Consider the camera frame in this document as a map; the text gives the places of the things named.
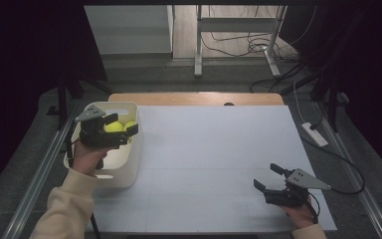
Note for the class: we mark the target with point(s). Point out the aluminium floor rail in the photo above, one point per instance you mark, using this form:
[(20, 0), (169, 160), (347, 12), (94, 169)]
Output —
[(368, 199), (36, 186)]

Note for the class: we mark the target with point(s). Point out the wooden table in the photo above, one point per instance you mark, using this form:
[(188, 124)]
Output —
[(195, 99)]

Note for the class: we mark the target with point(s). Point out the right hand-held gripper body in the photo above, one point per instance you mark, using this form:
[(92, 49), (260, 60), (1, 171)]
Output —
[(303, 181)]

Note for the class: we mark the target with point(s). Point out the dark curtain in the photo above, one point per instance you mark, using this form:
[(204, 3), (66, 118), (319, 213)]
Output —
[(371, 66), (23, 66)]

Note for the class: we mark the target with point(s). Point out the black stand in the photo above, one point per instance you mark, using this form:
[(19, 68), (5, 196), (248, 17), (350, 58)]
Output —
[(332, 109), (62, 106)]

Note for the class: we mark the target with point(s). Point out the white plastic bin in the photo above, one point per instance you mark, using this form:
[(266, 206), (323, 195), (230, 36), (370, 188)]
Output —
[(126, 166)]

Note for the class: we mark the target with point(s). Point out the person's left hand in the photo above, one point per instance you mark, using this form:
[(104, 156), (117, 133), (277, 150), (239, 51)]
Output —
[(84, 161)]

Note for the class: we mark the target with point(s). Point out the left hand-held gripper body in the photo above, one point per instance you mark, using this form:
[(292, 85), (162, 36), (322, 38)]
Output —
[(94, 136)]

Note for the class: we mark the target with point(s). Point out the yellow tennis ball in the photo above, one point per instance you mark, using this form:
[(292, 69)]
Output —
[(130, 125), (114, 127)]

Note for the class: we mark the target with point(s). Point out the person's right hand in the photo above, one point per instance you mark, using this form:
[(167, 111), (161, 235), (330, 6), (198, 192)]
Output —
[(300, 216)]

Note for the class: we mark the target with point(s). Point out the white cabinet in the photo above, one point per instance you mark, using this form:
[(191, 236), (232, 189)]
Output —
[(129, 30)]

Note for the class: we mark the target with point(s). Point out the white metal desk frame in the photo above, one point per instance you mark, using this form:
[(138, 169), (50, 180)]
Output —
[(235, 25)]

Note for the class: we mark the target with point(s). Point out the white power strip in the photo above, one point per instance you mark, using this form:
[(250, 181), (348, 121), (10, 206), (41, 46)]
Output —
[(315, 134)]

